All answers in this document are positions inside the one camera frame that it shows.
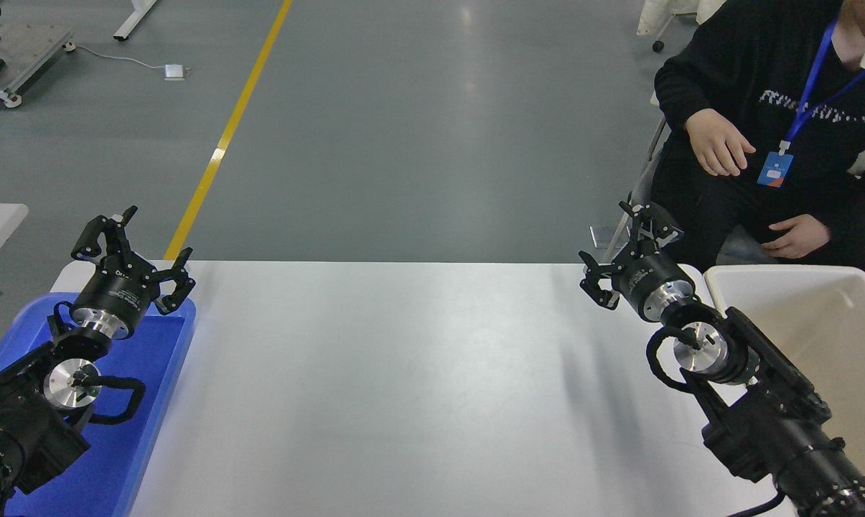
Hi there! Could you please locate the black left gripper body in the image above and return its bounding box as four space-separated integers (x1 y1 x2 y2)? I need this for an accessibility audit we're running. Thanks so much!
73 263 162 334

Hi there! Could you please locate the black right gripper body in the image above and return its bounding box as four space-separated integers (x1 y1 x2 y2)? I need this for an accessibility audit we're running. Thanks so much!
610 248 695 321

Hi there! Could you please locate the person's right hand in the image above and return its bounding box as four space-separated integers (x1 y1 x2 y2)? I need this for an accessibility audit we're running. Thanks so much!
685 108 757 177

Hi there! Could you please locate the person's left hand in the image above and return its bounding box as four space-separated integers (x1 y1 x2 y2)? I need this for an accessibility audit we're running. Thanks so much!
760 214 831 259

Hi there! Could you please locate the blue plastic tray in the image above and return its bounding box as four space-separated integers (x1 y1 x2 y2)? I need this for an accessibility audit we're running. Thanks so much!
0 293 197 517

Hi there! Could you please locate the grey office chair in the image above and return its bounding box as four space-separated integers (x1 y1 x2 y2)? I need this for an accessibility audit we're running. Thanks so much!
590 115 772 265

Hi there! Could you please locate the large pale bin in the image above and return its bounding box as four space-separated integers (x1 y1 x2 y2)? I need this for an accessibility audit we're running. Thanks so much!
703 264 865 503

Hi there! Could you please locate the person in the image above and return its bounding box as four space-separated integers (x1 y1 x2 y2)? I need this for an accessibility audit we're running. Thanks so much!
649 0 865 302

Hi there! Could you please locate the metal wheeled platform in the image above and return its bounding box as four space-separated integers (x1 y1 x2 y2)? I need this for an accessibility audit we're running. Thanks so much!
0 22 76 108

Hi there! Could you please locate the white desk leg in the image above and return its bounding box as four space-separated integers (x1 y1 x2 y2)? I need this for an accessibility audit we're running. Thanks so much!
114 0 159 41

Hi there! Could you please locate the blue lanyard with badge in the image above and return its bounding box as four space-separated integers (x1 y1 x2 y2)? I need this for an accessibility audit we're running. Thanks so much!
757 18 865 189

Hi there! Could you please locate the white floor cable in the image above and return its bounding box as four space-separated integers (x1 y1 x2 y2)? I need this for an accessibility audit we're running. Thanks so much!
66 45 167 71

